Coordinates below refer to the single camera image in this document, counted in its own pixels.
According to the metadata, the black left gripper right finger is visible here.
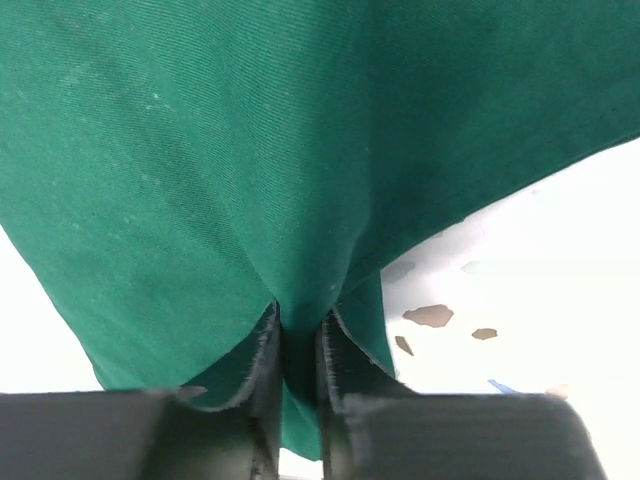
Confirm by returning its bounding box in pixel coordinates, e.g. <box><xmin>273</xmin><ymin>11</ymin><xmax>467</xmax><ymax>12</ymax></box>
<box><xmin>316</xmin><ymin>311</ymin><xmax>606</xmax><ymax>480</ymax></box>

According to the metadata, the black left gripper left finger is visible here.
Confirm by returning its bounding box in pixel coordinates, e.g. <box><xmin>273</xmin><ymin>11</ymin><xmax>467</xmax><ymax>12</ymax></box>
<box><xmin>1</xmin><ymin>303</ymin><xmax>282</xmax><ymax>479</ymax></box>

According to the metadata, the dark green surgical cloth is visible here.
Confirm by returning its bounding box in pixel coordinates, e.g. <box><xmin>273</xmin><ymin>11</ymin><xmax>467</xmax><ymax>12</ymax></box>
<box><xmin>1</xmin><ymin>1</ymin><xmax>639</xmax><ymax>460</ymax></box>

